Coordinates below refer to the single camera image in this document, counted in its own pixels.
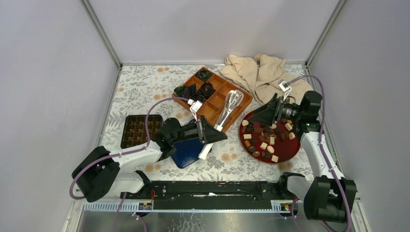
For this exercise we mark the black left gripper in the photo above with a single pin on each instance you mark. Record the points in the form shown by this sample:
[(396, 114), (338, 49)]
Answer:
[(209, 134)]

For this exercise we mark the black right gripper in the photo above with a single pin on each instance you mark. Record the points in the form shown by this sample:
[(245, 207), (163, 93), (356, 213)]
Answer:
[(265, 115)]

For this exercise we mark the silver serving tongs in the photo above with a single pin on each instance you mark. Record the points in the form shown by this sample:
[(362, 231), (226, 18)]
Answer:
[(233, 100)]

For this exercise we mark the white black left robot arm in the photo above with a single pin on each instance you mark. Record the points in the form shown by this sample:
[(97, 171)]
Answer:
[(103, 172)]

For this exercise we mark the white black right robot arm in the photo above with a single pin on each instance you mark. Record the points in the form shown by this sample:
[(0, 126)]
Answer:
[(330, 196)]

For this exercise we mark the blue chocolate tin box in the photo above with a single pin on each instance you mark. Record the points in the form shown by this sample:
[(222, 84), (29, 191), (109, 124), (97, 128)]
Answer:
[(134, 132)]

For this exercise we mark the blue tin lid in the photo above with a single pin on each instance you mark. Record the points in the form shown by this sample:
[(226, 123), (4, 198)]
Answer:
[(187, 152)]

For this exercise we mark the red round tray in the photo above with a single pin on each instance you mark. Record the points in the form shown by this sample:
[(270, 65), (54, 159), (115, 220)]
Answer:
[(275, 144)]

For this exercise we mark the beige crumpled cloth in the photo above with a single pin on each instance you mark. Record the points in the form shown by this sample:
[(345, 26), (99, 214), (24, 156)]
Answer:
[(259, 75)]

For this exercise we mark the orange wooden divided box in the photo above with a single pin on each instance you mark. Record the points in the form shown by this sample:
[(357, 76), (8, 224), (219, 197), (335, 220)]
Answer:
[(212, 108)]

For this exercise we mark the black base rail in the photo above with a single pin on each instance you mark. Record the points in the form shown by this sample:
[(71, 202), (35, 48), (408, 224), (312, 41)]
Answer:
[(260, 190)]

